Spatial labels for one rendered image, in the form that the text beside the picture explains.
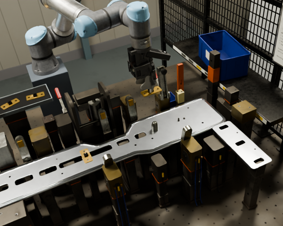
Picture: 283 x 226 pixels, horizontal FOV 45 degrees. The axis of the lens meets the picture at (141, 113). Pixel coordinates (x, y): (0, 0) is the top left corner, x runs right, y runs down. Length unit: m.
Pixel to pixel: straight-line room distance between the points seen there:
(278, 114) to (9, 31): 3.13
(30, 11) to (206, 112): 2.77
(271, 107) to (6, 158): 1.22
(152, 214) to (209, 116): 0.53
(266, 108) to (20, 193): 1.14
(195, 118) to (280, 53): 0.51
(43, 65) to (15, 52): 2.27
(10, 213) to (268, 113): 1.17
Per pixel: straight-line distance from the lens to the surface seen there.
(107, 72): 3.95
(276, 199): 1.75
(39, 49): 1.87
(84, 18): 1.20
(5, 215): 1.39
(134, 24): 1.19
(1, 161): 1.58
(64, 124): 1.58
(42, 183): 1.47
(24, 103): 1.65
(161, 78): 1.64
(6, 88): 4.11
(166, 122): 1.62
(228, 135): 1.56
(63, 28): 1.84
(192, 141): 1.46
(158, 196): 1.61
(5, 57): 4.19
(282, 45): 1.75
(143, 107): 2.20
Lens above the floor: 2.06
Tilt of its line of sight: 39 degrees down
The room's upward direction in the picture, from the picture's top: 6 degrees counter-clockwise
